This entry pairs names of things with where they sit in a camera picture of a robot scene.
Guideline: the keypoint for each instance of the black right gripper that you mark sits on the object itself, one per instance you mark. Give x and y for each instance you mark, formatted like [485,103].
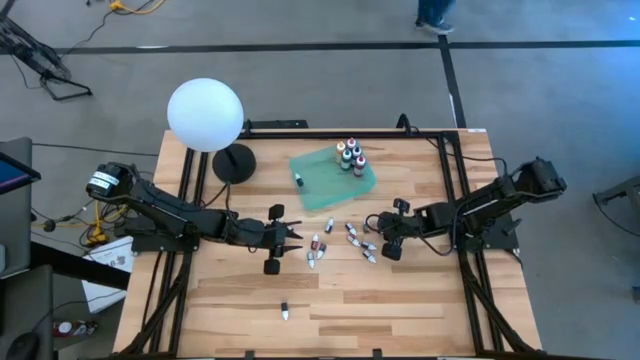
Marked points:
[402,227]

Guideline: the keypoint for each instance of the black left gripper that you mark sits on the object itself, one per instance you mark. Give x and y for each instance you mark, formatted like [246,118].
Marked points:
[260,235]

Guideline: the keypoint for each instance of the small food coloring dropper bottle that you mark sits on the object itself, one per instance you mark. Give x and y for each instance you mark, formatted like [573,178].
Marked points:
[366,227]
[285,310]
[311,259]
[369,246]
[321,250]
[351,229]
[299,181]

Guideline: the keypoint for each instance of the small purple food coloring bottle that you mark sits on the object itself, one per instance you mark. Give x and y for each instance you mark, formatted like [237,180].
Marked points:
[370,257]

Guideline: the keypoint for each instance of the large red food coloring bottle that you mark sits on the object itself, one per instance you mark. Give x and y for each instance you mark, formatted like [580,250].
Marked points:
[360,166]

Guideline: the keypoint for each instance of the large pink food coloring bottle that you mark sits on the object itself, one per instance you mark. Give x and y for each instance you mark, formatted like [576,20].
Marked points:
[351,144]

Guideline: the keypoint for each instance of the large yellow food coloring bottle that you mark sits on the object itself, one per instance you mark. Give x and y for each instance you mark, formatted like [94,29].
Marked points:
[340,150]

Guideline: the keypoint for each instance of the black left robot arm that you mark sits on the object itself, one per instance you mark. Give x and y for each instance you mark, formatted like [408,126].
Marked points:
[165,207]

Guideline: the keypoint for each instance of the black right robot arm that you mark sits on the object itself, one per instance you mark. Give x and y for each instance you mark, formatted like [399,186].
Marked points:
[495,200]

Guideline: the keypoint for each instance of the small teal food coloring bottle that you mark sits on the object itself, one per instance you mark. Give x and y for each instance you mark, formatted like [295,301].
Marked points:
[329,225]

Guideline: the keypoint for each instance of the green translucent plastic bin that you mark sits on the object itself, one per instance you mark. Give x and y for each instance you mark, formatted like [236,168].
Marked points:
[325,192]

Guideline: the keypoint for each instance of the black box on table edge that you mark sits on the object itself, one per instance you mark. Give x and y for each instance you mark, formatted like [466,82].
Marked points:
[275,124]

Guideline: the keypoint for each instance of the white globe lamp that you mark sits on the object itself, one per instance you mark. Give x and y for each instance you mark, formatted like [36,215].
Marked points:
[205,115]

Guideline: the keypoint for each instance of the white cardboard box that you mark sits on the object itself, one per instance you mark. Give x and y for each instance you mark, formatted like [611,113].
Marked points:
[100,300]

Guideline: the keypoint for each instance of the person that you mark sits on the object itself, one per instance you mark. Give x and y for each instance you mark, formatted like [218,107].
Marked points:
[435,20]

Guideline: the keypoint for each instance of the black desk beam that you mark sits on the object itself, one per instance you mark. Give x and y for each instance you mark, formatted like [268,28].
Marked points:
[75,265]

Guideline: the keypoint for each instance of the grey stand leg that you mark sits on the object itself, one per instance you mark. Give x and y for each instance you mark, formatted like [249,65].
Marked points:
[625,190]

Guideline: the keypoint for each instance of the red and white packet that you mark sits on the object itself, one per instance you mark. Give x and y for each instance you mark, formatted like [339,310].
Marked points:
[75,328]

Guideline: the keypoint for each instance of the grey desk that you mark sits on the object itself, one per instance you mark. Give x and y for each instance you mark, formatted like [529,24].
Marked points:
[17,225]

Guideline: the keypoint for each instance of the black computer mouse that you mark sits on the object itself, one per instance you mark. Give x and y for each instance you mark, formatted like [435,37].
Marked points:
[22,346]

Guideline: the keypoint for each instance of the laptop with blue screen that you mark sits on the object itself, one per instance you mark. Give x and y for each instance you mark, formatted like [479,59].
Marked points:
[10,172]

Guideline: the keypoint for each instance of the black folded tripod stand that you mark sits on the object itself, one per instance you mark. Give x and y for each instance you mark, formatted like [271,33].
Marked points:
[35,55]

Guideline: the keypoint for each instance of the black aluminium table frame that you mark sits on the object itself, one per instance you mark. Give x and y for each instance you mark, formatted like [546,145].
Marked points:
[350,135]

